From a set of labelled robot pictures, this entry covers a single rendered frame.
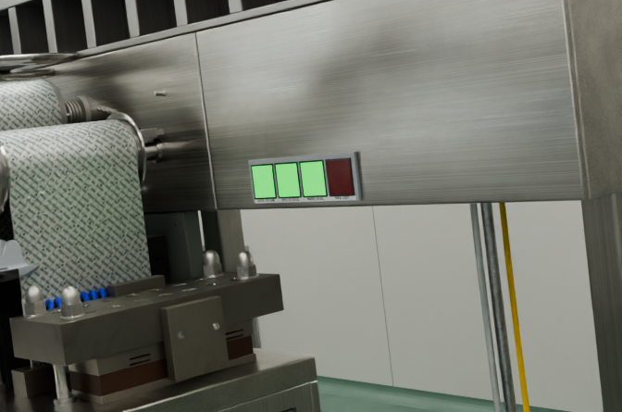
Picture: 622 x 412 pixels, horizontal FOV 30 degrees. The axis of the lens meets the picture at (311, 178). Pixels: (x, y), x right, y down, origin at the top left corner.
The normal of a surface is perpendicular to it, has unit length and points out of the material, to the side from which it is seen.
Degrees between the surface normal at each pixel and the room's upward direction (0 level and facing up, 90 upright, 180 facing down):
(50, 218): 90
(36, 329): 90
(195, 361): 90
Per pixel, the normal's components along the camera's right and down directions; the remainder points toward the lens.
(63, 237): 0.65, -0.04
